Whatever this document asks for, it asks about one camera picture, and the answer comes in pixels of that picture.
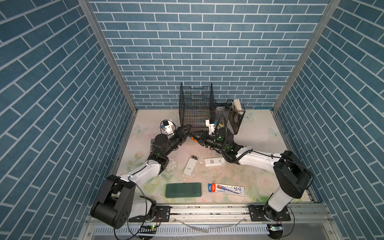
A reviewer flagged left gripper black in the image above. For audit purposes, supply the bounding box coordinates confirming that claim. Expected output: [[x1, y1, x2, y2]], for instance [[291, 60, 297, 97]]
[[162, 124, 191, 159]]

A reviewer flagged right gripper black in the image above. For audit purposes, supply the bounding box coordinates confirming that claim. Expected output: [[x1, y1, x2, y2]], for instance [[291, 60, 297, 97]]
[[191, 129, 228, 153]]

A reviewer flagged white remote control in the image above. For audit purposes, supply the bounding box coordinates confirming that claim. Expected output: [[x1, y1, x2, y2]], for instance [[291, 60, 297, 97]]
[[204, 157, 226, 167]]

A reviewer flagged grey remote with teal buttons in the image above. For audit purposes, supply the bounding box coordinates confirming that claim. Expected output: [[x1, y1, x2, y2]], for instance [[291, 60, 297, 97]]
[[183, 155, 199, 176]]

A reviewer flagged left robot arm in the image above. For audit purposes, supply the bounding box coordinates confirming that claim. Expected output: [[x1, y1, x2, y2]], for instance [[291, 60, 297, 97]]
[[90, 125, 191, 229]]

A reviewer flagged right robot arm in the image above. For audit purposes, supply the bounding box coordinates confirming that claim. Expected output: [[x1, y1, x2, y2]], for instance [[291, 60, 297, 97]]
[[191, 128, 313, 214]]

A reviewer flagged white block in basket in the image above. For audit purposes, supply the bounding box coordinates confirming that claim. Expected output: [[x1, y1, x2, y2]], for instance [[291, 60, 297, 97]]
[[233, 99, 244, 115]]

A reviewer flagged dark green rectangular case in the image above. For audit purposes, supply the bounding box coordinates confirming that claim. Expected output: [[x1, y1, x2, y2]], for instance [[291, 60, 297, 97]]
[[165, 183, 202, 199]]

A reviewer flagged toothpaste box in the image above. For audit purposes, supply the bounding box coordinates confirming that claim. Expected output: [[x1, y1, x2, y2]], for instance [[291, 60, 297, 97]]
[[208, 183, 245, 197]]

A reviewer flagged pink handled scraper tool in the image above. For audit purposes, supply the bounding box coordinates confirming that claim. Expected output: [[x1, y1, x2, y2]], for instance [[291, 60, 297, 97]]
[[150, 139, 155, 152]]

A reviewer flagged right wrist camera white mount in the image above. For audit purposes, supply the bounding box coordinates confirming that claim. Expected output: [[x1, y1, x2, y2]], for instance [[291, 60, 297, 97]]
[[205, 120, 215, 135]]

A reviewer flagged black wire mesh basket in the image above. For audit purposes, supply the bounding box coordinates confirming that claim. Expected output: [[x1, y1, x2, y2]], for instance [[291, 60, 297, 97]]
[[179, 85, 246, 135]]

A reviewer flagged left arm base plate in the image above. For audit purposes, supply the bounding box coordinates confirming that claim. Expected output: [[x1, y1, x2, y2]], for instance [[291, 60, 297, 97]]
[[129, 206, 171, 223]]

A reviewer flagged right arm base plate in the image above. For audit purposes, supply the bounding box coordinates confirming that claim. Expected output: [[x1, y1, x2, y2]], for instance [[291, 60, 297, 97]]
[[248, 204, 291, 222]]

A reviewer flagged aluminium front rail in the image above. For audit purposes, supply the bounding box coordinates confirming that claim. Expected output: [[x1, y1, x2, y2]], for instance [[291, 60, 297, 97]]
[[85, 203, 335, 226]]

